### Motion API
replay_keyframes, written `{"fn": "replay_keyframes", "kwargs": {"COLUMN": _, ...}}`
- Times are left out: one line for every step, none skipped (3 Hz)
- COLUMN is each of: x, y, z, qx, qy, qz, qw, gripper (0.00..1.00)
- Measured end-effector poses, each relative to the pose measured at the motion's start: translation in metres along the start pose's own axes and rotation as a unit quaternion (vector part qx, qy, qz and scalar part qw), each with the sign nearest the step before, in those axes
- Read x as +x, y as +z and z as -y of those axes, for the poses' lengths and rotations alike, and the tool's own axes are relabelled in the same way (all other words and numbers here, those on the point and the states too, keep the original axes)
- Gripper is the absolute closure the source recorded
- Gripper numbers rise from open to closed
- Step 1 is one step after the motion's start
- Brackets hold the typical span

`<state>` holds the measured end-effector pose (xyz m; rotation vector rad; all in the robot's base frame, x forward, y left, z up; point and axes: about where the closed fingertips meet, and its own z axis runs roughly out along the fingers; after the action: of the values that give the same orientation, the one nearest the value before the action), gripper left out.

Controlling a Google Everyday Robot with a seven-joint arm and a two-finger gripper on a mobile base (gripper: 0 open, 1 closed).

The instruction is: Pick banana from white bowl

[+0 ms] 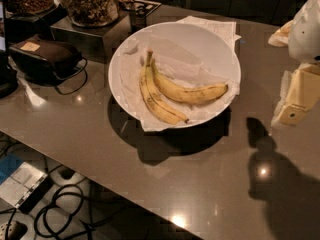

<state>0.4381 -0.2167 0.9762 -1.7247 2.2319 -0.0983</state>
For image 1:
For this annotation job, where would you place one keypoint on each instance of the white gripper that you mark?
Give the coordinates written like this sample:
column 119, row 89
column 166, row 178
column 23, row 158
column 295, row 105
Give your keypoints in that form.
column 306, row 34

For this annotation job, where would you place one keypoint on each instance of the yellow banana bunch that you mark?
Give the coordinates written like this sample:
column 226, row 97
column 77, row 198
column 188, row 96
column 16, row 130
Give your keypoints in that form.
column 152, row 84

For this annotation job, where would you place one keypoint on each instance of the white paper under bowl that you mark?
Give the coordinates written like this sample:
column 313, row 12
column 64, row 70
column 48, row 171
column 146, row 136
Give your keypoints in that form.
column 212, row 33

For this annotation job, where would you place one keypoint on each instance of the white bowl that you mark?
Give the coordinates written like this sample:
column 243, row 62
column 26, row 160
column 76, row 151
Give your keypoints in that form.
column 203, row 47

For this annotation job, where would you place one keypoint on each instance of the white paper liner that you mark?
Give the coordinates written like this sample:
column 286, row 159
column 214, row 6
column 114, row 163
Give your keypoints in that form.
column 173, row 67

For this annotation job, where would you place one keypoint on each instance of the small dark tray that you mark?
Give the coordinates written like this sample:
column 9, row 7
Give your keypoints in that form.
column 144, row 8

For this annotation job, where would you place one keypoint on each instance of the metal stand block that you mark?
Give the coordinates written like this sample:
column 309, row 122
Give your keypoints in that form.
column 95, row 44

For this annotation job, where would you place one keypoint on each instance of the glass jar of granola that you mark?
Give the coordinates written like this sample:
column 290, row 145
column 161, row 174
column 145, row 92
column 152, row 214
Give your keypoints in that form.
column 92, row 13

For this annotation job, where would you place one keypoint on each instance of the dark stand under cereal jar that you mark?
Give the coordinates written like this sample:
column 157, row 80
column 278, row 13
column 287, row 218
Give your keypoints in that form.
column 20, row 27

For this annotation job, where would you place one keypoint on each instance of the white box on floor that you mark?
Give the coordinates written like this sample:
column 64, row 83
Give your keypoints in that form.
column 17, row 183

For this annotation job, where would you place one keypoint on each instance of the black headset with cable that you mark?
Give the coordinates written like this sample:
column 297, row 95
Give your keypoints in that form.
column 48, row 63

